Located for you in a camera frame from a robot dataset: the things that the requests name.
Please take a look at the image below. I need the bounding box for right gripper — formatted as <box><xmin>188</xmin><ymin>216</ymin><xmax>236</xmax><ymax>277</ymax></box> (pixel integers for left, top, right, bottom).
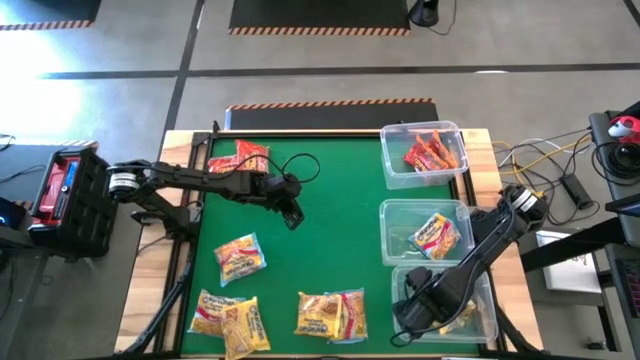
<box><xmin>392</xmin><ymin>272</ymin><xmax>454</xmax><ymax>334</ymax></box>

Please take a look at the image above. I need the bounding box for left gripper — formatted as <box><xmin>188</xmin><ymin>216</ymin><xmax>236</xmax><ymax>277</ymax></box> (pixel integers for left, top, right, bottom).
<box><xmin>257</xmin><ymin>172</ymin><xmax>305</xmax><ymax>231</ymax></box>

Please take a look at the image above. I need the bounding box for yellow Maruchan noodle pack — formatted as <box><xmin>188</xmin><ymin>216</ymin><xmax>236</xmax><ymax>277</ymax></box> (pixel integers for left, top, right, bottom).
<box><xmin>433</xmin><ymin>298</ymin><xmax>479</xmax><ymax>336</ymax></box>
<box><xmin>293</xmin><ymin>291</ymin><xmax>345</xmax><ymax>340</ymax></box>
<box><xmin>218</xmin><ymin>296</ymin><xmax>272</xmax><ymax>360</ymax></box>

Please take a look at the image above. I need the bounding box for green table mat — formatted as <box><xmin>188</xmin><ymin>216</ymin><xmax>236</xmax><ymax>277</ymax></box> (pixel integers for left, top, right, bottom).
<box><xmin>180</xmin><ymin>135</ymin><xmax>482</xmax><ymax>357</ymax></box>

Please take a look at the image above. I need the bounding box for clear plastic bin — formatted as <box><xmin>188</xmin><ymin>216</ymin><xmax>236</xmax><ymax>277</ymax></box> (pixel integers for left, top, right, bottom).
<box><xmin>378</xmin><ymin>198</ymin><xmax>475</xmax><ymax>267</ymax></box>
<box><xmin>379</xmin><ymin>120</ymin><xmax>470</xmax><ymax>191</ymax></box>
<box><xmin>390</xmin><ymin>263</ymin><xmax>500</xmax><ymax>345</ymax></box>

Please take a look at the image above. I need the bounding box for black hazard-striped floor mat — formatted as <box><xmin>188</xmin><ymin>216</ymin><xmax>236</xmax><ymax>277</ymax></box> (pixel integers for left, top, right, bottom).
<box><xmin>0</xmin><ymin>139</ymin><xmax>100</xmax><ymax>211</ymax></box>
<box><xmin>0</xmin><ymin>0</ymin><xmax>104</xmax><ymax>32</ymax></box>
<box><xmin>228</xmin><ymin>0</ymin><xmax>412</xmax><ymax>37</ymax></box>
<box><xmin>224</xmin><ymin>97</ymin><xmax>441</xmax><ymax>132</ymax></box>

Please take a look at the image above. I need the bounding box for white box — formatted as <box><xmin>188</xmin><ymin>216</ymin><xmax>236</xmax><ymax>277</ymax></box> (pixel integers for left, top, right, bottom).
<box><xmin>534</xmin><ymin>228</ymin><xmax>604</xmax><ymax>295</ymax></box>

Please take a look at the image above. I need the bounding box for black diagonal bar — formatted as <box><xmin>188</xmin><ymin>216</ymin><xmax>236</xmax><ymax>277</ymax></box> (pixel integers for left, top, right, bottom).
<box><xmin>519</xmin><ymin>215</ymin><xmax>629</xmax><ymax>275</ymax></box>

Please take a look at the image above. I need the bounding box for black power brick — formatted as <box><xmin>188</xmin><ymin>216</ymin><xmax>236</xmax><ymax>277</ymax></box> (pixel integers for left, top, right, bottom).
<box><xmin>558</xmin><ymin>172</ymin><xmax>595</xmax><ymax>211</ymax></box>

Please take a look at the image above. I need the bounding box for black keyboard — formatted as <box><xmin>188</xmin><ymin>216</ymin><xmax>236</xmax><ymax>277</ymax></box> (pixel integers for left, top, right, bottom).
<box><xmin>618</xmin><ymin>258</ymin><xmax>640</xmax><ymax>320</ymax></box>

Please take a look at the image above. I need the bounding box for red and black tool box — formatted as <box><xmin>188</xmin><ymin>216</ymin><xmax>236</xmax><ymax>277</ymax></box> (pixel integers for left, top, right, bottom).
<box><xmin>28</xmin><ymin>146</ymin><xmax>125</xmax><ymax>260</ymax></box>

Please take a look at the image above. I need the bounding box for dark grey side desk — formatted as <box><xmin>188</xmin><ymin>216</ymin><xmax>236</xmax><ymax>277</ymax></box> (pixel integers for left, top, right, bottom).
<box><xmin>588</xmin><ymin>109</ymin><xmax>640</xmax><ymax>331</ymax></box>

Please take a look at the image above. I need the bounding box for black round stand base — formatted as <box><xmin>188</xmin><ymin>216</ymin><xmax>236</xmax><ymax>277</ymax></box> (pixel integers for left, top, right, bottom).
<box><xmin>407</xmin><ymin>0</ymin><xmax>441</xmax><ymax>28</ymax></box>

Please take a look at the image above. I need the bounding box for black device with blue light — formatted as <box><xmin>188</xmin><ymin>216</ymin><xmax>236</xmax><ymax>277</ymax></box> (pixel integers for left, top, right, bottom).
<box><xmin>0</xmin><ymin>196</ymin><xmax>27</xmax><ymax>247</ymax></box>

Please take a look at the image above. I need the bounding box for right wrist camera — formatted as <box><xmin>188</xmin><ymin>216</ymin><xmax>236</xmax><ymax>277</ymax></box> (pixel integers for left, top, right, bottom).
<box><xmin>407</xmin><ymin>265</ymin><xmax>432</xmax><ymax>290</ymax></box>

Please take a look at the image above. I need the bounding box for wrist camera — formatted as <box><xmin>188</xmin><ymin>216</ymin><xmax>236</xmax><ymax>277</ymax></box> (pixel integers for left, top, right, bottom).
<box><xmin>407</xmin><ymin>265</ymin><xmax>432</xmax><ymax>290</ymax></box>
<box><xmin>264</xmin><ymin>173</ymin><xmax>301</xmax><ymax>194</ymax></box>

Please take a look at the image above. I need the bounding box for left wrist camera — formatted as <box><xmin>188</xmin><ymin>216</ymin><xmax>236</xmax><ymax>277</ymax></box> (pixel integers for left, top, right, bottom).
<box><xmin>264</xmin><ymin>173</ymin><xmax>301</xmax><ymax>194</ymax></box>

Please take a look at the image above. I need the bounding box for black aluminium frame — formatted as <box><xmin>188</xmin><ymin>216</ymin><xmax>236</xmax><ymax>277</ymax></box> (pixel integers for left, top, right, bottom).
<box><xmin>118</xmin><ymin>119</ymin><xmax>544</xmax><ymax>360</ymax></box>

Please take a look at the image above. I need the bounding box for white cable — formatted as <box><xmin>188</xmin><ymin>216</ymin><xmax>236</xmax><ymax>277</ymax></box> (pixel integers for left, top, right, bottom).
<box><xmin>499</xmin><ymin>137</ymin><xmax>566</xmax><ymax>166</ymax></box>

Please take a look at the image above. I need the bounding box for yellow cable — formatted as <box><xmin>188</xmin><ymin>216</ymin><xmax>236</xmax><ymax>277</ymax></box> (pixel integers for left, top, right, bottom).
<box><xmin>492</xmin><ymin>135</ymin><xmax>592</xmax><ymax>199</ymax></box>

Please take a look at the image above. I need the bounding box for coiled black cable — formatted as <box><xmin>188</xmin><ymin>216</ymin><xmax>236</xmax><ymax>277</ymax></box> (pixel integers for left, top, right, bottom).
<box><xmin>591</xmin><ymin>141</ymin><xmax>640</xmax><ymax>181</ymax></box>

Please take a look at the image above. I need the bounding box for thin black stand cable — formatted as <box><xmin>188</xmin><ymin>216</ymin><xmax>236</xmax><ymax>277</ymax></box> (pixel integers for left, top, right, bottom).
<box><xmin>427</xmin><ymin>0</ymin><xmax>458</xmax><ymax>37</ymax></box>

